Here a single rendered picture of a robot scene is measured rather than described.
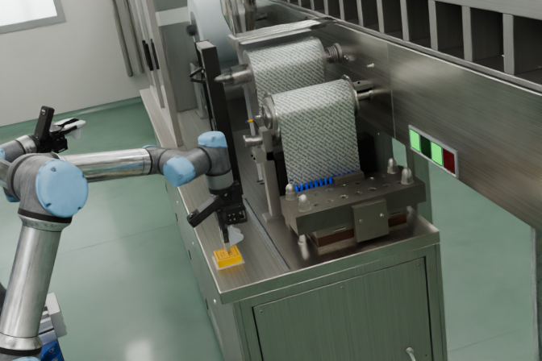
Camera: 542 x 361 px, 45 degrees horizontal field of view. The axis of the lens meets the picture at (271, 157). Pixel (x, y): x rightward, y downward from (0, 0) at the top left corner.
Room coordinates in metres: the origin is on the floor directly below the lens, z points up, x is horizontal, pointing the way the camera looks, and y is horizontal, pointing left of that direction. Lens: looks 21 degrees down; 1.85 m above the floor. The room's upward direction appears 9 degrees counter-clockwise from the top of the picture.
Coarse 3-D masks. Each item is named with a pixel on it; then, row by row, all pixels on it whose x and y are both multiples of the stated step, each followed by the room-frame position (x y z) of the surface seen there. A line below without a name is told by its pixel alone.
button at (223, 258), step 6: (234, 246) 1.73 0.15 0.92; (216, 252) 1.71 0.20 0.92; (222, 252) 1.70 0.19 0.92; (234, 252) 1.69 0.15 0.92; (216, 258) 1.68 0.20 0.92; (222, 258) 1.67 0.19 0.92; (228, 258) 1.66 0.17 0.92; (234, 258) 1.66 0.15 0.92; (240, 258) 1.67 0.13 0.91; (222, 264) 1.66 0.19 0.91; (228, 264) 1.66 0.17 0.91
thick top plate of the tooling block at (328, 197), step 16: (368, 176) 1.83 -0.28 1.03; (384, 176) 1.83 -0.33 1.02; (400, 176) 1.79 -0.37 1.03; (416, 176) 1.78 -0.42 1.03; (304, 192) 1.80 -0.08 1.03; (320, 192) 1.78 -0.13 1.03; (336, 192) 1.76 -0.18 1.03; (352, 192) 1.74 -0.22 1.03; (368, 192) 1.73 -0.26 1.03; (384, 192) 1.71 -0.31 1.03; (400, 192) 1.71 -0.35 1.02; (416, 192) 1.72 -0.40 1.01; (288, 208) 1.71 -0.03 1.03; (320, 208) 1.67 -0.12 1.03; (336, 208) 1.67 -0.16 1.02; (400, 208) 1.71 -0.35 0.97; (304, 224) 1.64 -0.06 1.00; (320, 224) 1.65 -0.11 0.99; (336, 224) 1.66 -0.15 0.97
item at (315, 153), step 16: (320, 128) 1.87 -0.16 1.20; (336, 128) 1.88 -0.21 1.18; (352, 128) 1.89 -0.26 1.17; (288, 144) 1.85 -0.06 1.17; (304, 144) 1.86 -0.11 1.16; (320, 144) 1.87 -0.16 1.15; (336, 144) 1.88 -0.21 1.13; (352, 144) 1.89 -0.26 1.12; (288, 160) 1.84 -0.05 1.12; (304, 160) 1.85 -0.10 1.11; (320, 160) 1.87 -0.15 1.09; (336, 160) 1.88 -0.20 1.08; (352, 160) 1.89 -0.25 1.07; (288, 176) 1.84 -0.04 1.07; (304, 176) 1.85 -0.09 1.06; (320, 176) 1.86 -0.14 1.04
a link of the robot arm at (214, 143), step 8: (200, 136) 1.70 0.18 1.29; (208, 136) 1.69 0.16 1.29; (216, 136) 1.68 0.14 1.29; (224, 136) 1.70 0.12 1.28; (200, 144) 1.68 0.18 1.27; (208, 144) 1.66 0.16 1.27; (216, 144) 1.67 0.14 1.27; (224, 144) 1.68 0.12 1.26; (208, 152) 1.65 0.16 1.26; (216, 152) 1.66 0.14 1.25; (224, 152) 1.68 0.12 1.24; (216, 160) 1.65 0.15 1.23; (224, 160) 1.67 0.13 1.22; (216, 168) 1.66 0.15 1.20; (224, 168) 1.67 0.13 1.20
